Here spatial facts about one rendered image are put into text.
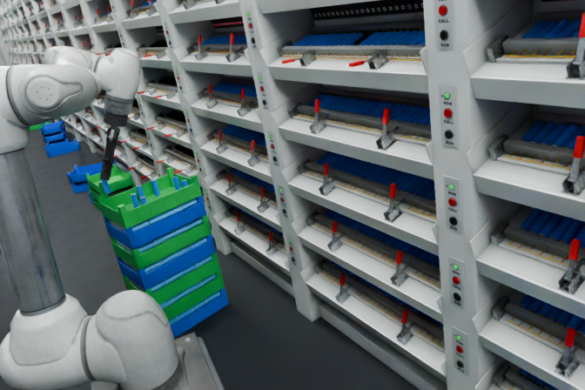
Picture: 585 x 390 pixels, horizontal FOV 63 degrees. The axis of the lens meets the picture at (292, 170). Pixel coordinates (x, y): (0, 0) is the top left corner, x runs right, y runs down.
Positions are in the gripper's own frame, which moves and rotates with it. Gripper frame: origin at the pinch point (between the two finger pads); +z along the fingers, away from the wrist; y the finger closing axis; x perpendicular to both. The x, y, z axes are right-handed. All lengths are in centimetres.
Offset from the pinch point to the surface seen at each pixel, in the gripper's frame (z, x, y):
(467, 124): -52, 67, 90
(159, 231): 15.5, 21.4, 10.8
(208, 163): 3, 39, -40
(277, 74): -48, 43, 29
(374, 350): 26, 91, 51
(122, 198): 12.0, 6.7, -5.0
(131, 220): 11.0, 11.6, 14.8
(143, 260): 24.9, 17.8, 15.0
